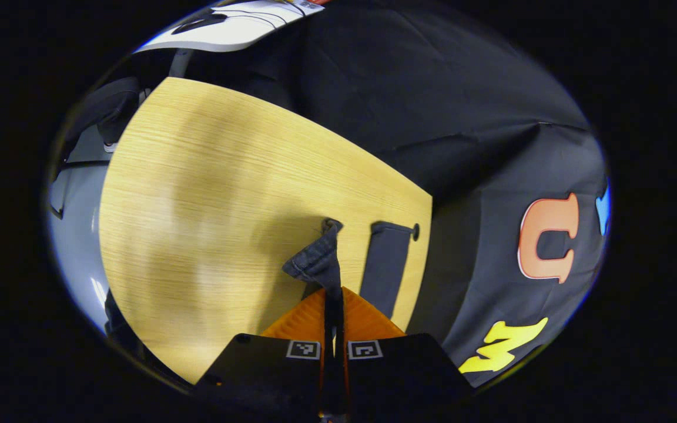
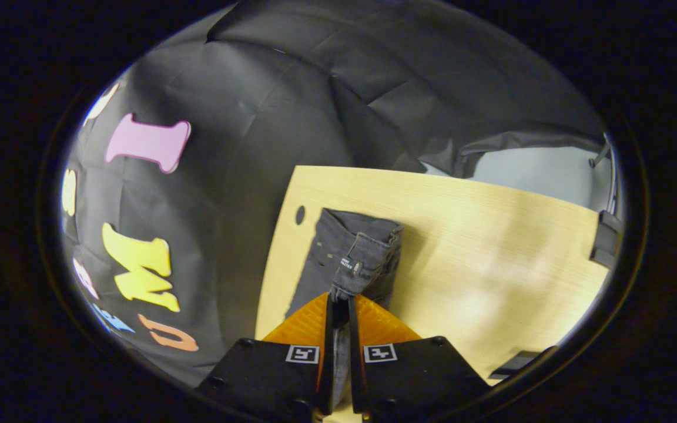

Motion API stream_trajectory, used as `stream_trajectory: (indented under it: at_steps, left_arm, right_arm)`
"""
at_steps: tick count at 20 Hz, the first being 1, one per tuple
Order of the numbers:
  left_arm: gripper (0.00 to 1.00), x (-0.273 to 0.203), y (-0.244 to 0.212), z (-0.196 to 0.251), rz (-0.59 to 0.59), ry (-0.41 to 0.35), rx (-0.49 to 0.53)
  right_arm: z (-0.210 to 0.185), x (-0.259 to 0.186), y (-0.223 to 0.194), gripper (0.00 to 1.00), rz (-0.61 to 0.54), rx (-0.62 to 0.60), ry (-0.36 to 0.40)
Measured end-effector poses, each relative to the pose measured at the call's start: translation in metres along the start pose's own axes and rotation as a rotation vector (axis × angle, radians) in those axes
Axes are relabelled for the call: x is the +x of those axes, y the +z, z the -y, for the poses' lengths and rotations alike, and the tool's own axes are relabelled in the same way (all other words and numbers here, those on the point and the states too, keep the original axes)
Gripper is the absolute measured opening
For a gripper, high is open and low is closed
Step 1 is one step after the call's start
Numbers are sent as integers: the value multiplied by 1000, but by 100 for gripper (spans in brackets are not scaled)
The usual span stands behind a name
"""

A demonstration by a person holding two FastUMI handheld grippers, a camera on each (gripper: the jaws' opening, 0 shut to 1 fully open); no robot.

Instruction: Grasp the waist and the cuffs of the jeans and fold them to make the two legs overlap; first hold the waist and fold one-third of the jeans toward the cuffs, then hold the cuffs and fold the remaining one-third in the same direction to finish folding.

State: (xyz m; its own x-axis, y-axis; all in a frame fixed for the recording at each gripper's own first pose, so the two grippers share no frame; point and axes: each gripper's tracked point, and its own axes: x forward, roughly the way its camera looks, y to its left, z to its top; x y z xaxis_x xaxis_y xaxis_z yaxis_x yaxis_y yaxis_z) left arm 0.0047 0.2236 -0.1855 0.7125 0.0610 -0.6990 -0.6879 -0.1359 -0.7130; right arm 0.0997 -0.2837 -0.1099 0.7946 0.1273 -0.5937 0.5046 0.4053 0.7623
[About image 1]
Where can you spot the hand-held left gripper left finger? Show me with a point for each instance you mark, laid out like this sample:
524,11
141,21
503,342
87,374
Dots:
262,370

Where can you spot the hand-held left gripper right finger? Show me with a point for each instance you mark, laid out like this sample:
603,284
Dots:
403,370

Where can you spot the dark grey jeans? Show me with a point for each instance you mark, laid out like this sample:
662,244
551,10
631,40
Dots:
315,261

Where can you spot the black backdrop cloth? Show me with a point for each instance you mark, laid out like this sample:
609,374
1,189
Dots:
432,106

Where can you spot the black office chair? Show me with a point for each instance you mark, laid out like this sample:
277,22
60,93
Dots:
106,108

